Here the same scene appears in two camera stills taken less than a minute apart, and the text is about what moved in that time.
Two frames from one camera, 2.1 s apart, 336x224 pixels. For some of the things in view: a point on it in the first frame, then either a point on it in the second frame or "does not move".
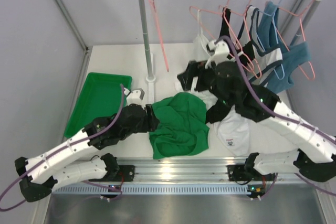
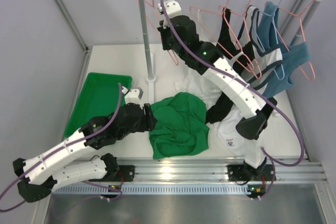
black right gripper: (187, 78) -> (163, 33)
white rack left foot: (151, 80) does not move
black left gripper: (151, 117) does not move
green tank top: (182, 130) does not move
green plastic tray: (101, 96) does not move
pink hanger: (153, 4) -> (148, 4)
